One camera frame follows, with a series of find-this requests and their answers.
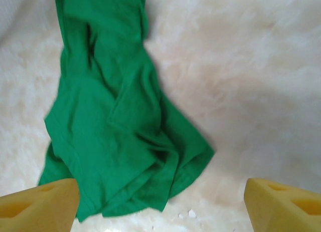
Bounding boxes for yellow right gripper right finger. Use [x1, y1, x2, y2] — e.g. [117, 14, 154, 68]
[244, 177, 321, 232]

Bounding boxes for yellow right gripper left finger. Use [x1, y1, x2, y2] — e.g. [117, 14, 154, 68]
[0, 178, 81, 232]

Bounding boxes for green t-shirt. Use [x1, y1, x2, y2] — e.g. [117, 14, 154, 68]
[38, 0, 216, 223]

